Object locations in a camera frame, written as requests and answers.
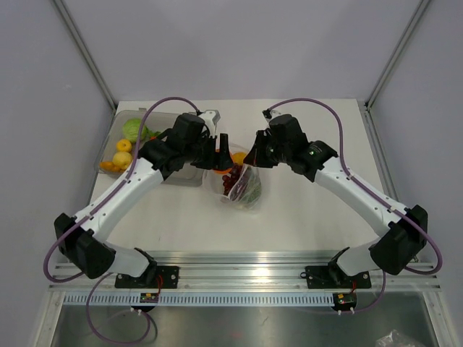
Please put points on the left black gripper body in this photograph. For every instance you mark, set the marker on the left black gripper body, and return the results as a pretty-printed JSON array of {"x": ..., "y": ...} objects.
[{"x": 203, "y": 153}]

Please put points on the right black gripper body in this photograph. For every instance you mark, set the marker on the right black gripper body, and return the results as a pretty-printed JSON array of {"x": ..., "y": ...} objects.
[{"x": 268, "y": 154}]

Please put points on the yellow lemon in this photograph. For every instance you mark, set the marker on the yellow lemon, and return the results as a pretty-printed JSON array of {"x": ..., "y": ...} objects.
[
  {"x": 238, "y": 158},
  {"x": 122, "y": 159}
]

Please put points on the purple grape bunch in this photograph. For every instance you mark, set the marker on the purple grape bunch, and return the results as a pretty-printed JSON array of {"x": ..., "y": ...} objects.
[{"x": 231, "y": 178}]

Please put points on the green netted melon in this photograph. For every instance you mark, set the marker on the green netted melon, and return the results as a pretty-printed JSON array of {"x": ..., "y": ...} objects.
[{"x": 253, "y": 188}]

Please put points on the clear zip top bag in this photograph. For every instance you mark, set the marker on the clear zip top bag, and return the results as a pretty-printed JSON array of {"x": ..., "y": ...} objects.
[{"x": 212, "y": 184}]

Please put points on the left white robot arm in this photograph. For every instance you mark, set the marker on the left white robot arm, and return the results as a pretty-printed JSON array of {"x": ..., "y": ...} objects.
[{"x": 83, "y": 237}]

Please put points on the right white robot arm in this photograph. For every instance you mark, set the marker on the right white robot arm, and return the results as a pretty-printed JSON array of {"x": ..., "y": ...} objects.
[{"x": 397, "y": 242}]

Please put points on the green cabbage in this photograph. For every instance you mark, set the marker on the green cabbage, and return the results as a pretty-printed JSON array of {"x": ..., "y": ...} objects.
[{"x": 132, "y": 130}]

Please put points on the small orange fruit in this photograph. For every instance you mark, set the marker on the small orange fruit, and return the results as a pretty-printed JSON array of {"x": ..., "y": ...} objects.
[{"x": 109, "y": 166}]

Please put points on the crumpled plastic wrap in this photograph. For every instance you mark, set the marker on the crumpled plastic wrap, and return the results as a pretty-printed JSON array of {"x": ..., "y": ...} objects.
[{"x": 396, "y": 339}]

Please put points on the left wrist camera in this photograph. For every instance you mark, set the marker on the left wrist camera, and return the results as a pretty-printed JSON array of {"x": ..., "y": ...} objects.
[{"x": 211, "y": 119}]

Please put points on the aluminium rail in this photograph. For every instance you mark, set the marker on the aluminium rail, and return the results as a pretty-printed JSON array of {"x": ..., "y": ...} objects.
[{"x": 245, "y": 272}]

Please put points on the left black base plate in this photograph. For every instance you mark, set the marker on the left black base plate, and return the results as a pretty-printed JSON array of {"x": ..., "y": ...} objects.
[{"x": 159, "y": 276}]

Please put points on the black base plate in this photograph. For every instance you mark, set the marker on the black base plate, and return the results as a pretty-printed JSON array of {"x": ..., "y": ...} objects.
[
  {"x": 159, "y": 276},
  {"x": 325, "y": 277}
]

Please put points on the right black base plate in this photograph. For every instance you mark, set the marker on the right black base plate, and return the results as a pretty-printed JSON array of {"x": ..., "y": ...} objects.
[{"x": 325, "y": 277}]

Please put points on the white slotted cable duct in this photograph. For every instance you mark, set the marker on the white slotted cable duct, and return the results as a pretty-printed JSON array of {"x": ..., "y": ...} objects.
[{"x": 188, "y": 299}]

